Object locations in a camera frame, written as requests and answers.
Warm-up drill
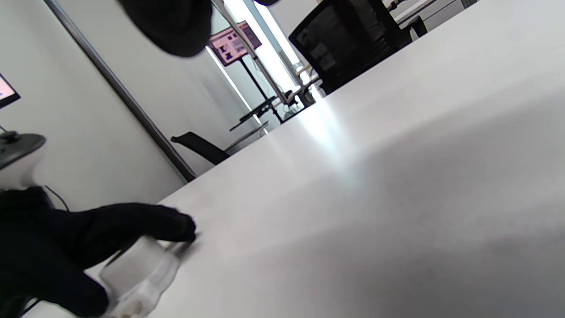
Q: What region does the person's right hand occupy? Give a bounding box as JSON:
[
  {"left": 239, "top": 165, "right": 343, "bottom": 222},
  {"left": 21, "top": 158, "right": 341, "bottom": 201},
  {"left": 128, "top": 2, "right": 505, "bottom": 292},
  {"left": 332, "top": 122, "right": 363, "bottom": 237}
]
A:
[{"left": 117, "top": 0, "right": 214, "bottom": 58}]

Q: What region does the person's left hand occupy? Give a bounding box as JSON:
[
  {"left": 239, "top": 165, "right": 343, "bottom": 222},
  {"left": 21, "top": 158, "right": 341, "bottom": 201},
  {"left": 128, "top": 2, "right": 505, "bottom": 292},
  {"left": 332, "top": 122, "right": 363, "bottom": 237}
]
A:
[{"left": 0, "top": 185, "right": 197, "bottom": 318}]

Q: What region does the white light bulb socket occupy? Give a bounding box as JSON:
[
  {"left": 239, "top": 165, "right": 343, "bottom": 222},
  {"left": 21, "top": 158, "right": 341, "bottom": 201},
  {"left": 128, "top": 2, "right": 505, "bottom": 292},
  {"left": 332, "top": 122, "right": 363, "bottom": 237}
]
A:
[{"left": 99, "top": 235, "right": 198, "bottom": 318}]

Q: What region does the monitor on black stand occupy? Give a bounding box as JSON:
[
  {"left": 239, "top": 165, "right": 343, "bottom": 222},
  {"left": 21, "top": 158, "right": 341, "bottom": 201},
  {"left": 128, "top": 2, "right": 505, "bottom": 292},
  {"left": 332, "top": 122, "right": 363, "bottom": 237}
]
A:
[{"left": 208, "top": 20, "right": 292, "bottom": 125}]

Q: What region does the black plain chair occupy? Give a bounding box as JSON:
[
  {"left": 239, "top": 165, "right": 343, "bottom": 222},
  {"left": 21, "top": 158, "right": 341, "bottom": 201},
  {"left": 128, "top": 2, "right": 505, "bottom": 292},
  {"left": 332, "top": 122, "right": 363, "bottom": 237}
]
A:
[{"left": 171, "top": 131, "right": 230, "bottom": 166}]

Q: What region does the grey desk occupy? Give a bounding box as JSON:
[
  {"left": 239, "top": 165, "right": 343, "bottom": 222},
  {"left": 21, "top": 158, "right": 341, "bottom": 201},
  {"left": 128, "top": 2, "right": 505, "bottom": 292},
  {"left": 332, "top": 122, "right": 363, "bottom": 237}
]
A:
[{"left": 227, "top": 120, "right": 270, "bottom": 154}]

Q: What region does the black mesh office chair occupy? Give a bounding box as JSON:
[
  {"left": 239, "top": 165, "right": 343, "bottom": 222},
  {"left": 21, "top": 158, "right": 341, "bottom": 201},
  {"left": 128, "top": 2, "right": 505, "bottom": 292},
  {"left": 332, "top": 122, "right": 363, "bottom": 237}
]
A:
[{"left": 289, "top": 0, "right": 428, "bottom": 95}]

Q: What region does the dark metal wall post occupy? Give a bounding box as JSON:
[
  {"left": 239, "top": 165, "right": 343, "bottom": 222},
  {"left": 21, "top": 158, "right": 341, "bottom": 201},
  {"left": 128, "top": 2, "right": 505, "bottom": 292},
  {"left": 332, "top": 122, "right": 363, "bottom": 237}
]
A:
[{"left": 43, "top": 0, "right": 197, "bottom": 183}]

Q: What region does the wall monitor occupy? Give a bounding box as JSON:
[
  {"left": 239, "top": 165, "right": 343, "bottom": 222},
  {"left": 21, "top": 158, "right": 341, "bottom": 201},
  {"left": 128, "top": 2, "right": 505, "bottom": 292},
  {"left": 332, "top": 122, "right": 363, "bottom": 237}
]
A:
[{"left": 0, "top": 73, "right": 21, "bottom": 110}]

